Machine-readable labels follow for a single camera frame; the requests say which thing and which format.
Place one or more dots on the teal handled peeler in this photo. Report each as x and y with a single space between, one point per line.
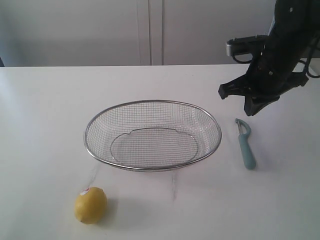
247 155

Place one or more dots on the yellow lemon with red sticker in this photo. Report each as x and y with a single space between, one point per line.
90 205

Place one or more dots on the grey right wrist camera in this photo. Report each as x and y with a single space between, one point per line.
245 45

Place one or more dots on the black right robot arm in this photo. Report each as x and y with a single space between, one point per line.
296 21

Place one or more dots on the steel wire mesh basket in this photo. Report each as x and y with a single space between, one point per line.
152 135

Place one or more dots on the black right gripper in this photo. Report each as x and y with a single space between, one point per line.
269 75

